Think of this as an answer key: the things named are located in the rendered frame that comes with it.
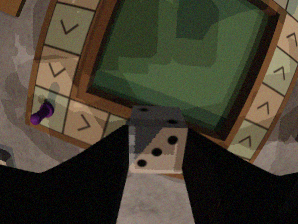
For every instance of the white die with black pips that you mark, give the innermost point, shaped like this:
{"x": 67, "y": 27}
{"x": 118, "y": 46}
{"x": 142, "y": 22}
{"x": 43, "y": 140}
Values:
{"x": 157, "y": 140}

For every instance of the purple pawn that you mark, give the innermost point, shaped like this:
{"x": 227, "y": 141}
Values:
{"x": 46, "y": 110}

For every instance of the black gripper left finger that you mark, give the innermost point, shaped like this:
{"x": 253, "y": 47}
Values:
{"x": 85, "y": 189}

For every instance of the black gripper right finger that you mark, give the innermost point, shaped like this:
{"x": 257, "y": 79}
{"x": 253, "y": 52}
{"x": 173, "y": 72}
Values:
{"x": 224, "y": 189}

